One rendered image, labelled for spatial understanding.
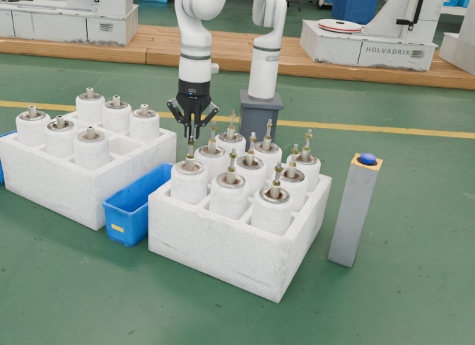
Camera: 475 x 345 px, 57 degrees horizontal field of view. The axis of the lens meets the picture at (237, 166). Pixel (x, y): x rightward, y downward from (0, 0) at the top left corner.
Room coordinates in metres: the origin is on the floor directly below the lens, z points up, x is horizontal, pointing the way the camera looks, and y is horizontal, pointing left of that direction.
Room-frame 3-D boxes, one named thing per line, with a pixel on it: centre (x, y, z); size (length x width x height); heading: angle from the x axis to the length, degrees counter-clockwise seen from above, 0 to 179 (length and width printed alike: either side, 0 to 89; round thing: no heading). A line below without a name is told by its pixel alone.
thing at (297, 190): (1.02, -0.14, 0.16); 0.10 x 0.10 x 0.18
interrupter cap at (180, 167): (1.00, 0.12, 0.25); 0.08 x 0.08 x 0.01
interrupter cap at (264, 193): (0.91, -0.10, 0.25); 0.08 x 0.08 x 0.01
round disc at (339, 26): (3.25, -0.61, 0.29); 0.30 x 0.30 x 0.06
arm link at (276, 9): (1.48, -0.06, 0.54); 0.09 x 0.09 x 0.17; 88
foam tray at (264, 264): (1.07, -0.03, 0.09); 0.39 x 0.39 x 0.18; 67
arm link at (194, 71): (1.02, 0.12, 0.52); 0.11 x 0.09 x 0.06; 175
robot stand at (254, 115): (1.48, -0.05, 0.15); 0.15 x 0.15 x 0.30; 6
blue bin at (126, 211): (1.11, 0.25, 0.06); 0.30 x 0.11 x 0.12; 156
